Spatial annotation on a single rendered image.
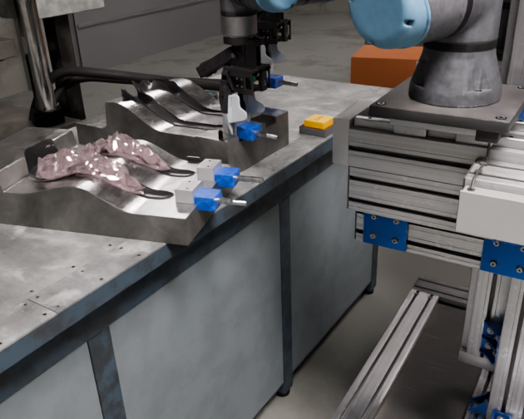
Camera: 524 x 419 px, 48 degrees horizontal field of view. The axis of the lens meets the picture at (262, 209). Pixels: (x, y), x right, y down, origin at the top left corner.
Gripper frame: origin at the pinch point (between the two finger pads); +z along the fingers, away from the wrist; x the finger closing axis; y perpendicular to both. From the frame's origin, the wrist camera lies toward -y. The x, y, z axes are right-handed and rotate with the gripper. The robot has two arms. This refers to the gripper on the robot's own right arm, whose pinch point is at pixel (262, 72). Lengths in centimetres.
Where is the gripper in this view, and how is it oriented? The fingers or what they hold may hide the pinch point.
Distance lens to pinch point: 163.2
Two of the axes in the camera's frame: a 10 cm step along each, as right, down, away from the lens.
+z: 0.4, 8.9, 4.5
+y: 8.3, 2.1, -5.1
